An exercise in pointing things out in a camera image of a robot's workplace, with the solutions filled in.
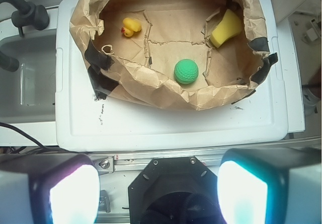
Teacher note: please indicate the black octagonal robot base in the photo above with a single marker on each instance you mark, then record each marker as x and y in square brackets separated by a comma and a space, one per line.
[174, 190]

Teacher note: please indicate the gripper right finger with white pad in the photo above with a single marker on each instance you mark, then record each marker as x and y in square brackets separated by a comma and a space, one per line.
[270, 185]

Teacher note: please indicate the crumpled brown paper bag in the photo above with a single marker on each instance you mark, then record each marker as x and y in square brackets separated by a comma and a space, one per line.
[140, 68]

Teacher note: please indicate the aluminium extrusion rail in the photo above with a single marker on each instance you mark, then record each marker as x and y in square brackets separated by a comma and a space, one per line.
[210, 156]

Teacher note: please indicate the grey sink basin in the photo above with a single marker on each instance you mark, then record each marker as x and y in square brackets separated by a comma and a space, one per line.
[28, 94]

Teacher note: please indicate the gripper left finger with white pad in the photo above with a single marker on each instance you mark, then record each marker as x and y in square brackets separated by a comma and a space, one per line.
[49, 188]

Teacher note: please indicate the metal corner bracket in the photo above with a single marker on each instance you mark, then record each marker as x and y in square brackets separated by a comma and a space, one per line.
[105, 165]

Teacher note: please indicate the white plastic cooler lid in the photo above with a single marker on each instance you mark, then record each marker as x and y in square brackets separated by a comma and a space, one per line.
[85, 124]

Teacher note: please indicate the yellow sponge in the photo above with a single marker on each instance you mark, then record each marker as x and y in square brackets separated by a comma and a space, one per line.
[229, 27]

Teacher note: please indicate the green foam golf ball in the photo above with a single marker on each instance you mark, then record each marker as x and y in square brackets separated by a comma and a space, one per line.
[186, 71]

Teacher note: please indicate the yellow rubber duck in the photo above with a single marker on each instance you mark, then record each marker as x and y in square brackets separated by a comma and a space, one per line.
[130, 26]

